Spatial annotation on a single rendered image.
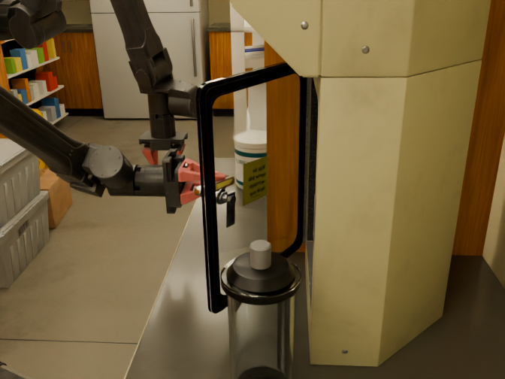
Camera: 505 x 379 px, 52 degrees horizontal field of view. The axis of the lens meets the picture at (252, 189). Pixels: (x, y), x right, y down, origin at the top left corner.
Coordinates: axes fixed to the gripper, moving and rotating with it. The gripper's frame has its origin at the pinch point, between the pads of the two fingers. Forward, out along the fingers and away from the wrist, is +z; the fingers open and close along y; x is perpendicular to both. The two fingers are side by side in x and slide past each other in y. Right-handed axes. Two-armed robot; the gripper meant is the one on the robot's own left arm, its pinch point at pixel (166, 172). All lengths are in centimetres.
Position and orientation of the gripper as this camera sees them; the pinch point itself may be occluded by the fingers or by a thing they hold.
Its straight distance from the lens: 125.2
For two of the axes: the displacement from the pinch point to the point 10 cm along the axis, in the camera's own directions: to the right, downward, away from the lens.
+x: 0.6, -3.8, 9.2
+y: 10.0, 0.2, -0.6
